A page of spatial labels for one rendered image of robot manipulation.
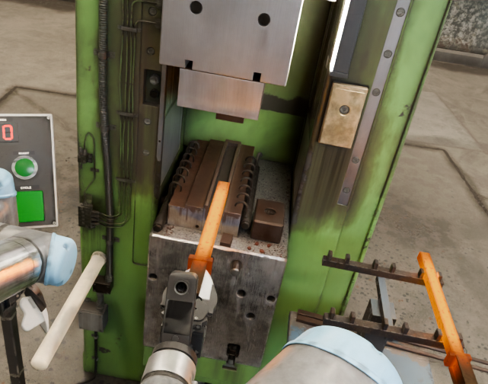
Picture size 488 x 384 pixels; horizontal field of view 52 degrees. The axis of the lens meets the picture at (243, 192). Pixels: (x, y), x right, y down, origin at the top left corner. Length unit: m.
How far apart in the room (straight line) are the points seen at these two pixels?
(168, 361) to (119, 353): 1.31
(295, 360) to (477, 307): 2.61
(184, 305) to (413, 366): 0.86
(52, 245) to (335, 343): 0.45
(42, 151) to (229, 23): 0.55
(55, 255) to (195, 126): 1.09
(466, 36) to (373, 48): 6.55
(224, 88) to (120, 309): 0.99
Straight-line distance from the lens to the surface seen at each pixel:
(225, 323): 1.53
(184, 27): 1.17
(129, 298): 1.84
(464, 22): 7.77
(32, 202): 1.31
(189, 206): 1.36
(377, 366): 0.48
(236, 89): 1.19
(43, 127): 1.32
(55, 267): 0.77
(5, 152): 1.32
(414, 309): 2.82
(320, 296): 1.72
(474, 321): 2.94
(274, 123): 1.74
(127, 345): 2.02
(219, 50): 1.17
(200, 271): 0.91
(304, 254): 1.59
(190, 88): 1.21
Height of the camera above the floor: 1.75
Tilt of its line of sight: 32 degrees down
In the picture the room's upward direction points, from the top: 10 degrees clockwise
